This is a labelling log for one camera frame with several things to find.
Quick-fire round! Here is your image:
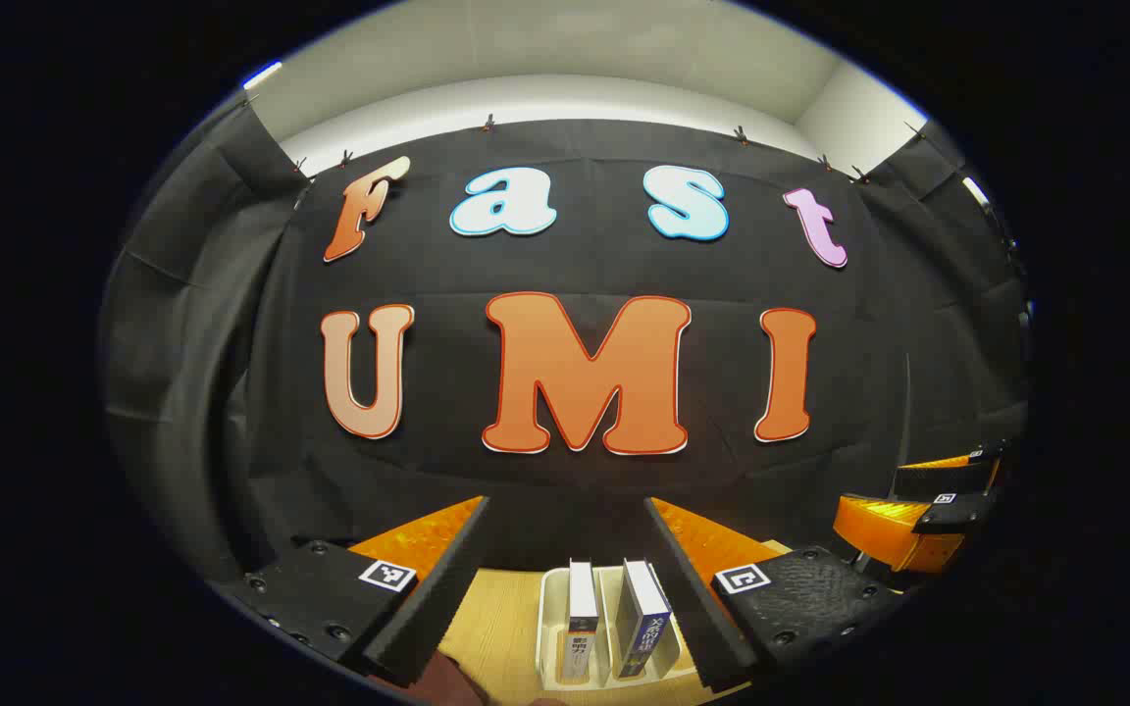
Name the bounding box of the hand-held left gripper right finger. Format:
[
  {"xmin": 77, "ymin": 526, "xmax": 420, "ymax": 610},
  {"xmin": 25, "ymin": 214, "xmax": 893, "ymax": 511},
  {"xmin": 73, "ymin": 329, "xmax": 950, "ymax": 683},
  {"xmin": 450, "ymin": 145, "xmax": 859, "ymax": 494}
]
[{"xmin": 643, "ymin": 495, "xmax": 907, "ymax": 694}]

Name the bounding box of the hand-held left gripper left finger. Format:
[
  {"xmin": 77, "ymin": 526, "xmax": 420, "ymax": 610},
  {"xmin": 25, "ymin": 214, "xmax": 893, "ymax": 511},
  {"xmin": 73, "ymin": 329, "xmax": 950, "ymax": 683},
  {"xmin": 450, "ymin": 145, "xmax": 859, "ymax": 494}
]
[{"xmin": 217, "ymin": 495, "xmax": 492, "ymax": 689}]

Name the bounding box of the blue cover book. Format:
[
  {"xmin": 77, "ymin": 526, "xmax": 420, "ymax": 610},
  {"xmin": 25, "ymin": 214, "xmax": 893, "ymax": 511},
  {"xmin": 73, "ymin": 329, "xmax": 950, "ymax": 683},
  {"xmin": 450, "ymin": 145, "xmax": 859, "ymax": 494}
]
[{"xmin": 612, "ymin": 559, "xmax": 673, "ymax": 680}]

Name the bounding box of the white bookshelf rack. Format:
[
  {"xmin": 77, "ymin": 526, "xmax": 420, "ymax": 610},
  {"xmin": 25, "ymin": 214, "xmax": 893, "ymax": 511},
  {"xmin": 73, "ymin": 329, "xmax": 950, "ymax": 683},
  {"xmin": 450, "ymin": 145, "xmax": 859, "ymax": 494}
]
[{"xmin": 536, "ymin": 564, "xmax": 703, "ymax": 687}]

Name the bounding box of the red-brown schoolbag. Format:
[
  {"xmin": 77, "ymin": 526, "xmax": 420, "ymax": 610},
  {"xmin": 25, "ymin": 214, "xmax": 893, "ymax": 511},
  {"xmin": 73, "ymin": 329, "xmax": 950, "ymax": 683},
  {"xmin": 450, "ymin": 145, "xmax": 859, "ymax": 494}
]
[{"xmin": 384, "ymin": 647, "xmax": 571, "ymax": 706}]

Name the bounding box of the grey portrait cover book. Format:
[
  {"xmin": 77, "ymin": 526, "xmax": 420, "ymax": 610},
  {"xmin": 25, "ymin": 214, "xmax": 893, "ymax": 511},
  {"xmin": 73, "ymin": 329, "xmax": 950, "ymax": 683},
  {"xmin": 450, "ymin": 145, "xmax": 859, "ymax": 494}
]
[{"xmin": 561, "ymin": 559, "xmax": 601, "ymax": 684}]

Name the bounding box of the black backdrop cloth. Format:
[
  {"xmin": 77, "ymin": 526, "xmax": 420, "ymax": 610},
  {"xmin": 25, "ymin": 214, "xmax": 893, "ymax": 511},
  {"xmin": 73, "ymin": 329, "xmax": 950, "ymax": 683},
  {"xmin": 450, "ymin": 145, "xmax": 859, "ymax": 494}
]
[{"xmin": 99, "ymin": 93, "xmax": 1032, "ymax": 589}]

